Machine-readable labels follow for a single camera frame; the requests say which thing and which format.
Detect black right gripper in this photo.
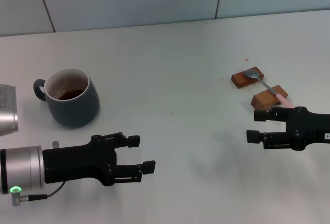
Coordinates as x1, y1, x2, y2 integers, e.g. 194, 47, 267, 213
246, 106, 330, 151

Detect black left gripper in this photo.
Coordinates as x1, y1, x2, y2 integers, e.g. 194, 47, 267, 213
42, 132, 156, 187

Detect pink handled metal spoon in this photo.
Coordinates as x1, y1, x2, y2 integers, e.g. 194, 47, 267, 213
243, 69, 293, 108

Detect grey ceramic cup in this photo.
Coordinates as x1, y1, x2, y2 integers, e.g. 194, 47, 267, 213
32, 68, 101, 129

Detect notched brown wooden block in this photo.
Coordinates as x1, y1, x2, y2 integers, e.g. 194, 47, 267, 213
251, 84, 289, 110

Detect flat brown wooden block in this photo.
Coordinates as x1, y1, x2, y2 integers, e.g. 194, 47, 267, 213
230, 66, 265, 90

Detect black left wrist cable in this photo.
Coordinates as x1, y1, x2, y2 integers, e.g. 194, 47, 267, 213
10, 181, 65, 206

